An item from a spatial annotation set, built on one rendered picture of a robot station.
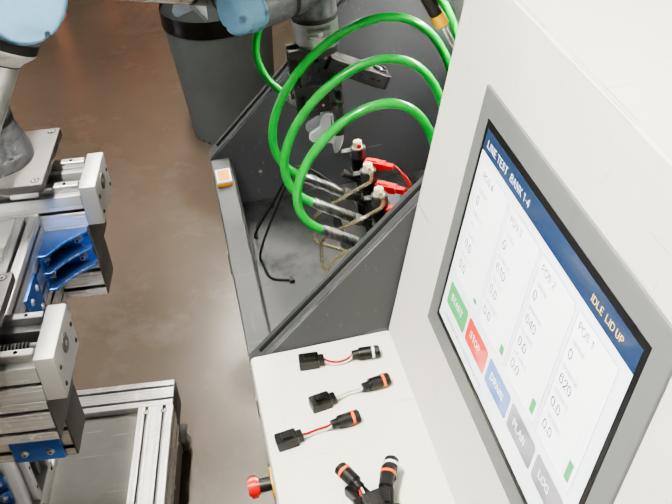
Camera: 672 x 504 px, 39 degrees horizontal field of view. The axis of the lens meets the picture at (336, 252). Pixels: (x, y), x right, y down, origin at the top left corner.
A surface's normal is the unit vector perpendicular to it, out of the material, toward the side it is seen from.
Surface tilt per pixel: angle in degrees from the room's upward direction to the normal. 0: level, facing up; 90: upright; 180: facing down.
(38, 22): 84
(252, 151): 90
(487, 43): 76
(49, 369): 90
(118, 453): 0
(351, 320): 90
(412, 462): 0
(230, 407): 0
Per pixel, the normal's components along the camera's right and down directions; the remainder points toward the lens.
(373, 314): 0.20, 0.57
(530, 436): -0.97, 0.00
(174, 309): -0.09, -0.80
